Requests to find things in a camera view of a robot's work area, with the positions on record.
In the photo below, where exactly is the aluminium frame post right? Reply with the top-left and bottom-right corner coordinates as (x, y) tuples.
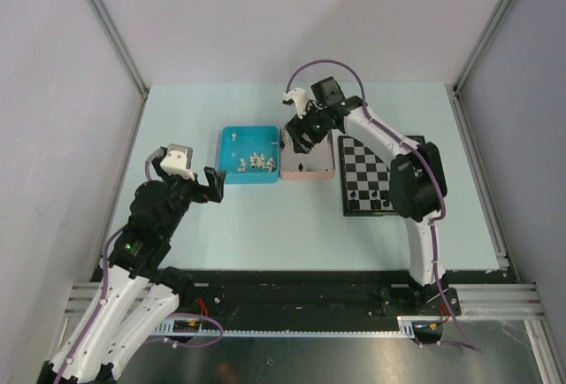
(453, 0), (539, 93)

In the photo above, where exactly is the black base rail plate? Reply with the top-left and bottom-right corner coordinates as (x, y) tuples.
(152, 268), (462, 334)

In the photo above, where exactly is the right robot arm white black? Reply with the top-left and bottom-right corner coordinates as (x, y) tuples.
(282, 77), (447, 314)

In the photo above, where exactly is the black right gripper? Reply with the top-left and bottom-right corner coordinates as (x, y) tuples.
(285, 101), (329, 155)

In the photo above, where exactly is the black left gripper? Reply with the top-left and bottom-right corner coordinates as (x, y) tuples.
(153, 157), (226, 237)

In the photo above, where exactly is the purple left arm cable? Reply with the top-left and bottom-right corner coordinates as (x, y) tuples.
(52, 147), (225, 384)

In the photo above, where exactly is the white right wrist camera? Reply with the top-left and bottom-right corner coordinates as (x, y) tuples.
(282, 88), (310, 119)

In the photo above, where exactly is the aluminium frame post left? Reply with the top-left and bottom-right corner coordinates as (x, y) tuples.
(86, 0), (149, 99)

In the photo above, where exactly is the pink plastic tray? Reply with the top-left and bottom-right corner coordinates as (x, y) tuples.
(279, 128), (336, 181)

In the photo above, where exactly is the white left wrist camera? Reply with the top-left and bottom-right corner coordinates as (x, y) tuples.
(156, 144), (195, 180)

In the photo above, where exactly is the aluminium frame post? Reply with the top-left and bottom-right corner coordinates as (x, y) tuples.
(453, 0), (539, 93)
(86, 0), (149, 99)

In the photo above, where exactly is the blue plastic tray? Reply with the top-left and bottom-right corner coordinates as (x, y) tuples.
(218, 126), (279, 185)

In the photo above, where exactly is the black silver chessboard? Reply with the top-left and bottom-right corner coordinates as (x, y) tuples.
(338, 135), (397, 217)

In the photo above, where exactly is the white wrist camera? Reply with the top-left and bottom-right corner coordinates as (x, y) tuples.
(282, 88), (310, 119)
(156, 144), (195, 180)

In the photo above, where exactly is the grey cable duct strip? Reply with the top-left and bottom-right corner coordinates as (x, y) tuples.
(149, 319), (415, 339)

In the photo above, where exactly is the white chess pieces cluster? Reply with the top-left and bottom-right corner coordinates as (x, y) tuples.
(236, 152), (277, 173)

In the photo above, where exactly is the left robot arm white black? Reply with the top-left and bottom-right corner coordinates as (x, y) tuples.
(37, 166), (226, 383)

